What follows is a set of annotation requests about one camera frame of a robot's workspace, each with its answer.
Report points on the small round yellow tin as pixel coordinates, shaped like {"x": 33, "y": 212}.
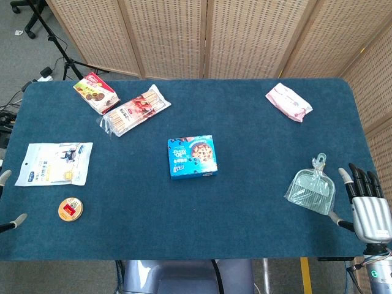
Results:
{"x": 70, "y": 209}

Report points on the black tripod stand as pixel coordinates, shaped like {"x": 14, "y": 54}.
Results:
{"x": 58, "y": 39}

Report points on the grey robot torso base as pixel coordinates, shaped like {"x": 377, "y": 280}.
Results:
{"x": 186, "y": 277}

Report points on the white disposable gloves pouch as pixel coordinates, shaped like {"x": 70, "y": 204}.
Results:
{"x": 55, "y": 163}

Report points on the wafer stick clear packet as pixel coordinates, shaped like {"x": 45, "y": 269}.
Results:
{"x": 134, "y": 111}

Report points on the blue table mat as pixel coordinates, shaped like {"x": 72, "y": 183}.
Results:
{"x": 190, "y": 171}

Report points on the white power strip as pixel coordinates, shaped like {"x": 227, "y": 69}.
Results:
{"x": 45, "y": 76}

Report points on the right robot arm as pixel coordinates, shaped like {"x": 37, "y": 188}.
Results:
{"x": 378, "y": 266}

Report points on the pink tissue packet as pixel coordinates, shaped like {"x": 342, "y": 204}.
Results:
{"x": 288, "y": 102}

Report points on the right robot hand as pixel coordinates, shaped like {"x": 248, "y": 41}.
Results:
{"x": 366, "y": 203}

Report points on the blue cookie box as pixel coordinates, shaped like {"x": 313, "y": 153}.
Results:
{"x": 192, "y": 156}

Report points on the clear mini dustpan brush set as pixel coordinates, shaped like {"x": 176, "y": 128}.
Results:
{"x": 311, "y": 190}

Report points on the black office chair base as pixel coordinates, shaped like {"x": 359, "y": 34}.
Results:
{"x": 26, "y": 15}

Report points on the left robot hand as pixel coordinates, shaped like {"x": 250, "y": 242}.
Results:
{"x": 6, "y": 200}

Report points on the red green snack box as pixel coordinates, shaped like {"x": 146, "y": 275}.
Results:
{"x": 96, "y": 92}

